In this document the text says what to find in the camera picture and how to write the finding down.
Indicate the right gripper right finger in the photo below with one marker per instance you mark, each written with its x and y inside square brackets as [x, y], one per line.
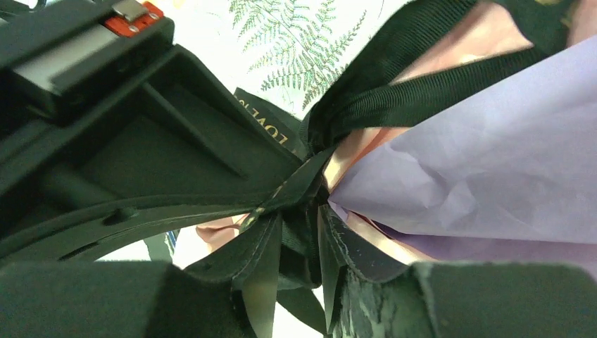
[369, 294]

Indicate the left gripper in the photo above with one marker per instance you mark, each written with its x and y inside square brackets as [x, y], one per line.
[169, 134]

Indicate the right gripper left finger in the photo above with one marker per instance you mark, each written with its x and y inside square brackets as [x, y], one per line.
[230, 293]

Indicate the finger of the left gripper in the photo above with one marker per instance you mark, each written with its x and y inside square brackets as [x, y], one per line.
[89, 233]

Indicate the floral table cloth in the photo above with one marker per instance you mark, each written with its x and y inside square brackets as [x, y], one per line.
[289, 52]

